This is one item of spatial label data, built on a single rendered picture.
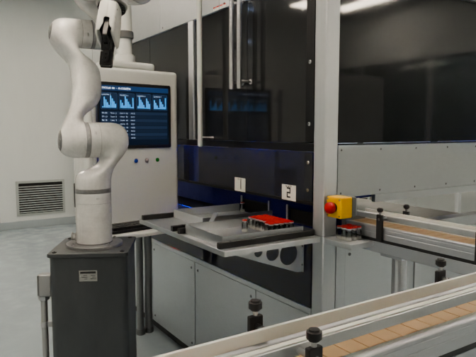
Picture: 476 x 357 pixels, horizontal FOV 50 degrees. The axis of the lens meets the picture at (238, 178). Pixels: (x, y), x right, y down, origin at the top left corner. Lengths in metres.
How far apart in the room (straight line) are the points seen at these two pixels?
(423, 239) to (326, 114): 0.52
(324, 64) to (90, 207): 0.93
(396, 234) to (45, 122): 5.81
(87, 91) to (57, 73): 5.31
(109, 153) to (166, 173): 0.86
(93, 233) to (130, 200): 0.75
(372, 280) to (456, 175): 0.63
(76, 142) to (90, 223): 0.27
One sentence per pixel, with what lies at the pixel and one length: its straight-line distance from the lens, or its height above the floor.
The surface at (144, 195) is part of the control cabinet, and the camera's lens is 2.54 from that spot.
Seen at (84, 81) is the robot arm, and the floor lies 1.42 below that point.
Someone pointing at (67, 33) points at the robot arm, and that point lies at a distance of 1.88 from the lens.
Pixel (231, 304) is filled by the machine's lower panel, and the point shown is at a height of 0.46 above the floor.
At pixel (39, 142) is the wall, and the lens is 7.02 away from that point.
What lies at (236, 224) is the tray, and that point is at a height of 0.89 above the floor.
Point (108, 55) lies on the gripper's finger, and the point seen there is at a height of 1.45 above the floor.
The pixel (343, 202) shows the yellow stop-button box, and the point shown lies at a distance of 1.74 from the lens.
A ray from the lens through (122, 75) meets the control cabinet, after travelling 2.48.
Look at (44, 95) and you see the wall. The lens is 7.05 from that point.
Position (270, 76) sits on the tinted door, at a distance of 2.05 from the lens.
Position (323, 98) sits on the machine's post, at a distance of 1.79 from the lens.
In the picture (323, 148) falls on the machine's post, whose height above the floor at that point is 1.19.
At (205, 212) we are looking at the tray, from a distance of 2.29.
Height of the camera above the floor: 1.26
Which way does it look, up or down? 5 degrees down
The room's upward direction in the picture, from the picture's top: straight up
